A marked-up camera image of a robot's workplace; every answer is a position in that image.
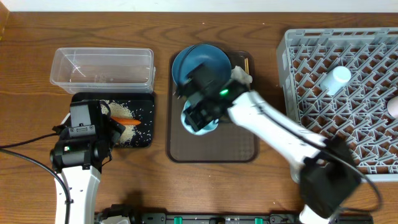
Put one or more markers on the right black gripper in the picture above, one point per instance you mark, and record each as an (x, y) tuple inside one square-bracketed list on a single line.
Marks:
[(193, 119)]

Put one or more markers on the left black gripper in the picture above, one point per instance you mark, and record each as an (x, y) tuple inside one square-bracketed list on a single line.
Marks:
[(113, 128)]

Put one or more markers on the light blue bowl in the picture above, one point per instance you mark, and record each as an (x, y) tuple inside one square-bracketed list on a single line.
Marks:
[(208, 128)]

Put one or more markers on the orange carrot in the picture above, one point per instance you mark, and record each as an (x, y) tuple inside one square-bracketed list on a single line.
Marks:
[(127, 121)]

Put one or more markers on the white rice pile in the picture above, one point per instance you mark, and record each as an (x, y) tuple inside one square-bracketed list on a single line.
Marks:
[(137, 116)]

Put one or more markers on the dark blue plate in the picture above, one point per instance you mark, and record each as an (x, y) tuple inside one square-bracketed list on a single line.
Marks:
[(202, 62)]

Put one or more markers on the light blue cup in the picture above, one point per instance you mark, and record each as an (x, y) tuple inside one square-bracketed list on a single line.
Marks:
[(335, 80)]

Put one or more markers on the white pink cup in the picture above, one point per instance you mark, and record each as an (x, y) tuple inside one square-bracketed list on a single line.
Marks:
[(392, 107)]

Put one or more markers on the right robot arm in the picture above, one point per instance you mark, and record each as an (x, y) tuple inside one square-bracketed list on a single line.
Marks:
[(327, 176)]

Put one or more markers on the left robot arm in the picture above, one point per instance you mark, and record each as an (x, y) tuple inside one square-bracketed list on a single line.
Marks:
[(80, 173)]

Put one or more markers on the grey dishwasher rack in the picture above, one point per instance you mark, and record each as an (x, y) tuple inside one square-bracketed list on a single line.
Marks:
[(358, 112)]

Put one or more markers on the crumpled white tissue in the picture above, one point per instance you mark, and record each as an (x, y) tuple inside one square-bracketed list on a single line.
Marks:
[(240, 75)]

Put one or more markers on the wooden chopstick left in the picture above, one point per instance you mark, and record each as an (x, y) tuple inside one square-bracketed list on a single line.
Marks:
[(246, 65)]

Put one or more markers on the brown serving tray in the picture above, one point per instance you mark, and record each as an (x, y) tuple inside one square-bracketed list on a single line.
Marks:
[(227, 143)]

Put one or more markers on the black tray bin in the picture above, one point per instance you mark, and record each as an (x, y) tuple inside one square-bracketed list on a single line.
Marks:
[(113, 96)]

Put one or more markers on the clear plastic bin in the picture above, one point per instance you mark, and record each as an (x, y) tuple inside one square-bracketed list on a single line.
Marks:
[(103, 70)]

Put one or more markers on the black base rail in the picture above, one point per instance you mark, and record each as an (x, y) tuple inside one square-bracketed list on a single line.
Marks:
[(119, 214)]

